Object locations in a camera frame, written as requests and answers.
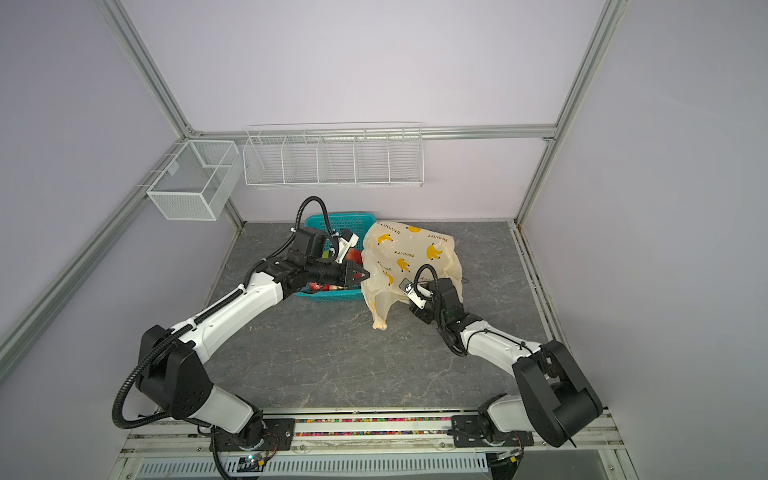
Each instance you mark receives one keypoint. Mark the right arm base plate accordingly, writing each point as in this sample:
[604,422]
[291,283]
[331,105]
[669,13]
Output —
[475,431]

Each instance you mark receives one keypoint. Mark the teal plastic basket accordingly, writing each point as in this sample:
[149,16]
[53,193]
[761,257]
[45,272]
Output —
[359,223]

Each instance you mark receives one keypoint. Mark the white wire wall rack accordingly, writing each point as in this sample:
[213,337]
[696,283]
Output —
[345,154]

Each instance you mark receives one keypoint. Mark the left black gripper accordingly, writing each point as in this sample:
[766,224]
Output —
[348,272]

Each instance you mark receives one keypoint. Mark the white mesh box basket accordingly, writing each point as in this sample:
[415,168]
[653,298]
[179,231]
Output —
[198,180]

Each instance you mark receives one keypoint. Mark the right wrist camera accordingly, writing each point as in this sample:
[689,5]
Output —
[418,295]

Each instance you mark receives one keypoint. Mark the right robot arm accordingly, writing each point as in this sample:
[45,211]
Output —
[554,399]

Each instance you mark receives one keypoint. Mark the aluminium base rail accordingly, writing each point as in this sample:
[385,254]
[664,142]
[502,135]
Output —
[314,432]

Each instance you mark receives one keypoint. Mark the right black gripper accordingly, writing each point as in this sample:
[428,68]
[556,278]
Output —
[422,314]

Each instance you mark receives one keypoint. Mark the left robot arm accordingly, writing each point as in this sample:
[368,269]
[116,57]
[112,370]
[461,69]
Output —
[171,369]

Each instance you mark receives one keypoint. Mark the white vent grille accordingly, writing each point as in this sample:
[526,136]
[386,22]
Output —
[322,466]

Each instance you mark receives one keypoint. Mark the banana print plastic bag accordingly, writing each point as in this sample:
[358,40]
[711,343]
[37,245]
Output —
[393,252]

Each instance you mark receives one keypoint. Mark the large red fake strawberry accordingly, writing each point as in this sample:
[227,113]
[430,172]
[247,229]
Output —
[354,255]

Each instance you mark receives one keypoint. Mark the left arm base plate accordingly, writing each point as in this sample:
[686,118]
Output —
[270,434]

